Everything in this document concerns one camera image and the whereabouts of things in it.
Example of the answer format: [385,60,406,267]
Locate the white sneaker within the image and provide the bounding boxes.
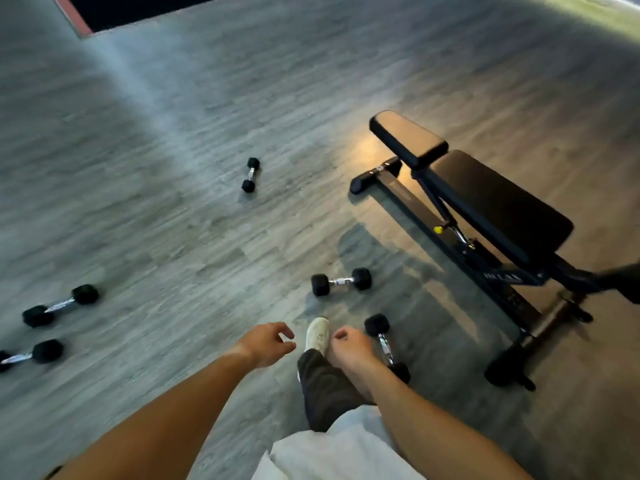
[303,316,332,357]

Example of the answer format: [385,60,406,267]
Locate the person's left hand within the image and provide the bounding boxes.
[233,322,297,371]

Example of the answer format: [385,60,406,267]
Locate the black adjustable weight bench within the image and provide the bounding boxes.
[348,110,640,393]

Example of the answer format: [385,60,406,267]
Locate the medium black hex dumbbell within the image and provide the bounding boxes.
[310,267,373,298]
[363,313,412,385]
[21,283,101,329]
[0,338,65,374]

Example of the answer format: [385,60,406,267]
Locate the dark grey trousers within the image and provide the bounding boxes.
[297,348,376,433]

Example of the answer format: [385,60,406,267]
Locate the white shirt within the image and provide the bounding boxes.
[251,405,426,480]

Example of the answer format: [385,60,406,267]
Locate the black mat with red border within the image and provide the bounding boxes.
[49,0,233,38]

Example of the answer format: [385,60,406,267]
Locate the small black hex dumbbell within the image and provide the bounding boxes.
[241,157,261,195]

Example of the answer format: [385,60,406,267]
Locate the person's left forearm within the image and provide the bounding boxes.
[47,347,251,480]

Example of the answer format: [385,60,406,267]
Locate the person's right hand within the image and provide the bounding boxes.
[327,325,387,386]

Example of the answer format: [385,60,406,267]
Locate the person's right forearm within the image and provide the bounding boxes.
[349,362,533,480]

